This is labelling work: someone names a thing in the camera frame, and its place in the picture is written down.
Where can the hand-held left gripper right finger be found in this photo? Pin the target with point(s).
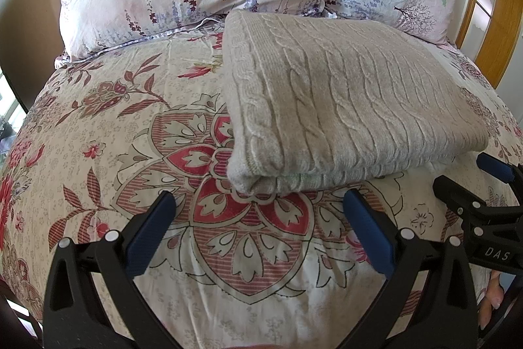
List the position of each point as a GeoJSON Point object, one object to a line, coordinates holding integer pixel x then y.
{"type": "Point", "coordinates": [367, 232]}

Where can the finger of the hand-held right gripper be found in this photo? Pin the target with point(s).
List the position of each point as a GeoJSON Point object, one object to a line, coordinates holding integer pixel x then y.
{"type": "Point", "coordinates": [496, 168]}
{"type": "Point", "coordinates": [455, 191]}

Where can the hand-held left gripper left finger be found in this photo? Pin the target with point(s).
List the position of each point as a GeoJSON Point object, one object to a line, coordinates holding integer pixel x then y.
{"type": "Point", "coordinates": [151, 232]}

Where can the person's right hand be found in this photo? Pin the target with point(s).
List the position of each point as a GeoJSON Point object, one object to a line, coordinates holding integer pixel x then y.
{"type": "Point", "coordinates": [492, 296]}

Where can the floral bedspread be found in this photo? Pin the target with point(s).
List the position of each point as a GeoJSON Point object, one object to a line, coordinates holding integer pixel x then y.
{"type": "Point", "coordinates": [102, 128]}

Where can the window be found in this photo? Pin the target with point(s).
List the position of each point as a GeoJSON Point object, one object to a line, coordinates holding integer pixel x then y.
{"type": "Point", "coordinates": [8, 120]}

